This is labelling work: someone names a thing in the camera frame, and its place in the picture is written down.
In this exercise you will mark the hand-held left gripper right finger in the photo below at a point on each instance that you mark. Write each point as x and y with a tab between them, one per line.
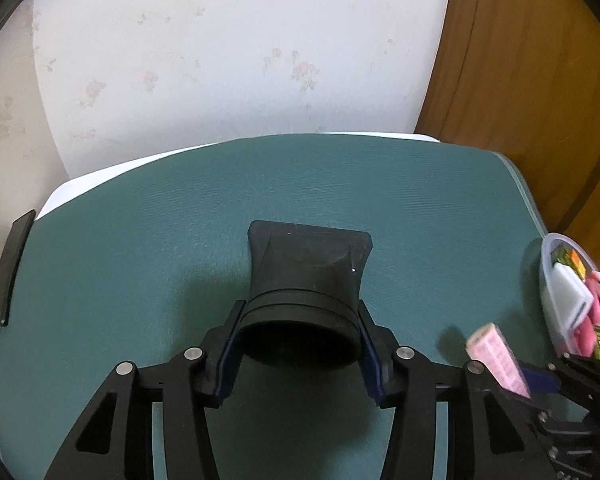
372	362

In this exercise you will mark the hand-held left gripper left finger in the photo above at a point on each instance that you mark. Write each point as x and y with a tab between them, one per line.
228	355

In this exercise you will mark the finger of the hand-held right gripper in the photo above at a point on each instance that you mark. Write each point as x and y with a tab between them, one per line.
525	412
537	381

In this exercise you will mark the pink ridged block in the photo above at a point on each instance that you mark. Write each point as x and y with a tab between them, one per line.
497	357

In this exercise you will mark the pink plastic item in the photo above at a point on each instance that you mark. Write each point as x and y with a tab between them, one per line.
587	335

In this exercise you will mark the clear plastic bowl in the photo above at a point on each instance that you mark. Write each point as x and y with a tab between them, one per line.
547	305

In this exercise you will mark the white rectangular box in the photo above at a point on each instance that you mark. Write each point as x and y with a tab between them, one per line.
570	295

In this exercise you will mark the black rubber cup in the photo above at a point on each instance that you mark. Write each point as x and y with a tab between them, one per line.
305	285

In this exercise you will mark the yellow cube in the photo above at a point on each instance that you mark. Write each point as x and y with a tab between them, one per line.
576	262

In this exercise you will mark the green mat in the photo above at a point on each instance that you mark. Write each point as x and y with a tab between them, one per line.
130	220

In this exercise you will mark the black phone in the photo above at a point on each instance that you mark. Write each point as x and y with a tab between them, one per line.
10	270

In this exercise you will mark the wooden panel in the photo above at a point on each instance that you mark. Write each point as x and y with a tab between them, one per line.
520	70

